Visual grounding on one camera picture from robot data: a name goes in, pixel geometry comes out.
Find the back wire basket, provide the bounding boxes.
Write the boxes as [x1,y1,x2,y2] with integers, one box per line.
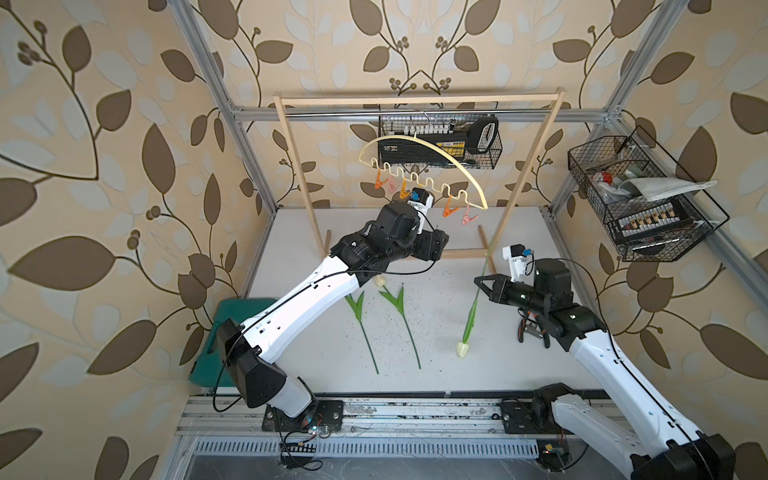
[377,112,504,172]

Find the blue tulip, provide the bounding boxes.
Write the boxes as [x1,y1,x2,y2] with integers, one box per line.
[345,292,380,374]

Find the bit set box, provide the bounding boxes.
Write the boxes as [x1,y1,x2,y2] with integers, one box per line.
[611,201,695,241]

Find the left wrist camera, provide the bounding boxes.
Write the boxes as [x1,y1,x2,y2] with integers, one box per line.
[407,187,434,234]

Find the white paper in basket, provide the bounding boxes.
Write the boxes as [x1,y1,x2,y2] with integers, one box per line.
[619,177,717,202]

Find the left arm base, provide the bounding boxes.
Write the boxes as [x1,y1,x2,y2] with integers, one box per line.
[261,398,344,436]

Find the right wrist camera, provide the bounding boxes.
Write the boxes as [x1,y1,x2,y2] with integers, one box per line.
[502,244,535,282]

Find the green tool case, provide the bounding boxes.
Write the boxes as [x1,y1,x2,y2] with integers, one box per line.
[189,298,276,389]

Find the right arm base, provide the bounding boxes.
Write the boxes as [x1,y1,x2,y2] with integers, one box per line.
[499,398,573,436]

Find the wire basket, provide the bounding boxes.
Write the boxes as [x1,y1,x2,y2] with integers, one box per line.
[568,126,730,263]
[377,112,504,172]

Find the yellow clip hanger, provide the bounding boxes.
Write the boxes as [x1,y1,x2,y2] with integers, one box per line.
[358,135,489,210]

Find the wooden clothes rack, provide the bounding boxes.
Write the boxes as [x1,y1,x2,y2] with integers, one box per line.
[273,87,568,276]

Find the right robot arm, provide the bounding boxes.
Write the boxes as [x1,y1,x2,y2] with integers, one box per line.
[474,258,736,479]

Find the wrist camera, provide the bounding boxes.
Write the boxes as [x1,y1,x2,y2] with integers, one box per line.
[407,187,434,234]
[502,244,535,282]

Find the white tulip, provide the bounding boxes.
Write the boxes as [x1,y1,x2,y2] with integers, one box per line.
[374,275,422,370]
[456,243,492,359]

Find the black yellow tool case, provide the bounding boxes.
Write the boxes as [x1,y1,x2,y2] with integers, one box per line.
[379,115,500,169]

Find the orange black pliers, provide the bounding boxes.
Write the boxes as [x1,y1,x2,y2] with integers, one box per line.
[517,308,551,349]

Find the right wire basket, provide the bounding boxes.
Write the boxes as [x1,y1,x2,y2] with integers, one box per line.
[568,126,730,263]

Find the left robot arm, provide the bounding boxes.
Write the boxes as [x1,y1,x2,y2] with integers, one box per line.
[215,189,449,418]

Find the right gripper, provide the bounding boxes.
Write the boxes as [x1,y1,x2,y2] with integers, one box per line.
[475,273,549,316]

